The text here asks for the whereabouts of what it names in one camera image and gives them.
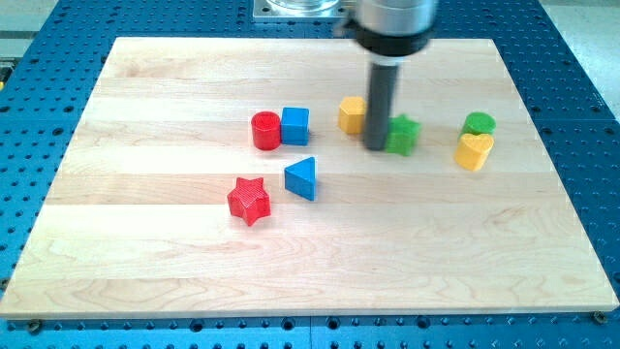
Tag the blue triangle block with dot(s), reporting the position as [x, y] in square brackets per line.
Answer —
[300, 178]

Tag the blue cube block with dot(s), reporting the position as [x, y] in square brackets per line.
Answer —
[295, 126]

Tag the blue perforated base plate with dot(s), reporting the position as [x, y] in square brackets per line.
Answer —
[562, 57]

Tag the green star block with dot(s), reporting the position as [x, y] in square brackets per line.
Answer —
[402, 135]

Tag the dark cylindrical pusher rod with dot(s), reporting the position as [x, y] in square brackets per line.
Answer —
[383, 73]

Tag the light wooden board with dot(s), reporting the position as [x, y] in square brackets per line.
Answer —
[137, 224]

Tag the red cylinder block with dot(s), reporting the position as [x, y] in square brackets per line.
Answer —
[266, 130]

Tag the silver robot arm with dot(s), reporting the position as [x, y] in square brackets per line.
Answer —
[390, 30]

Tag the yellow hexagon block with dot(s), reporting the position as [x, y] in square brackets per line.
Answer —
[351, 115]

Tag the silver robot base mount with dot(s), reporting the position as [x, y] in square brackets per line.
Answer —
[278, 10]

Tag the green cylinder block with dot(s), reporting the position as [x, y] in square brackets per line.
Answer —
[478, 122]

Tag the yellow heart block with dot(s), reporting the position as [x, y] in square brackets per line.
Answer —
[473, 150]

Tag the red star block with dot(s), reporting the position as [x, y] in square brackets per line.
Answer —
[249, 200]

